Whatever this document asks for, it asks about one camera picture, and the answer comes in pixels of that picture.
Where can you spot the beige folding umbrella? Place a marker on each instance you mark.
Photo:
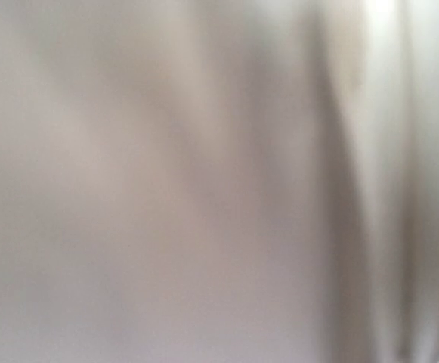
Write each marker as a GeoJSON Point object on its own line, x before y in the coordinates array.
{"type": "Point", "coordinates": [219, 181]}

